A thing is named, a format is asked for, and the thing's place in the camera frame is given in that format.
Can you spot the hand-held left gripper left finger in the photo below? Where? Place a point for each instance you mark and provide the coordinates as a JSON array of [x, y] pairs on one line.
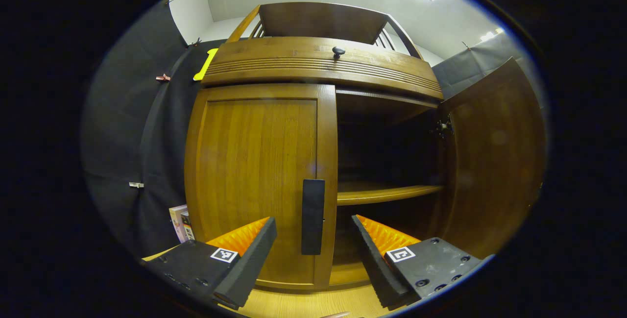
[[252, 259]]

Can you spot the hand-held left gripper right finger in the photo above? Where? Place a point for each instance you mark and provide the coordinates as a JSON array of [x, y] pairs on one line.
[[370, 264]]

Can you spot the wooden cabinet door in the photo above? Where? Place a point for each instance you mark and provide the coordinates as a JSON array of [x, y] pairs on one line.
[[494, 161], [254, 171]]

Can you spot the wooden double-door shoe cabinet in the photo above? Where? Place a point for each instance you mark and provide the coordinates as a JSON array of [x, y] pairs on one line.
[[318, 19]]

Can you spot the wooden inner shelf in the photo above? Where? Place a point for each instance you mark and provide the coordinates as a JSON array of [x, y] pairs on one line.
[[382, 193]]

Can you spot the black spine book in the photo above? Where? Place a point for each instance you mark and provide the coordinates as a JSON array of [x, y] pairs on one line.
[[187, 227]]

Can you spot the black backdrop cloth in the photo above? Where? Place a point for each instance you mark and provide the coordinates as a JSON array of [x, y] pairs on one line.
[[166, 136], [117, 127], [470, 61]]

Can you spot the wooden drawer with black knob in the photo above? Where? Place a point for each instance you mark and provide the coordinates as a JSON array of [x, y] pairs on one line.
[[274, 61]]

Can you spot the red clip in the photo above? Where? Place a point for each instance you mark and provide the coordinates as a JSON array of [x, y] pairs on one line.
[[163, 78]]

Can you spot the black clip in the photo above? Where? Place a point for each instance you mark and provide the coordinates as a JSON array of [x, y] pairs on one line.
[[195, 42]]

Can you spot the small ceiling light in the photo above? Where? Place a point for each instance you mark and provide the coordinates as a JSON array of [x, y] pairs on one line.
[[491, 35]]

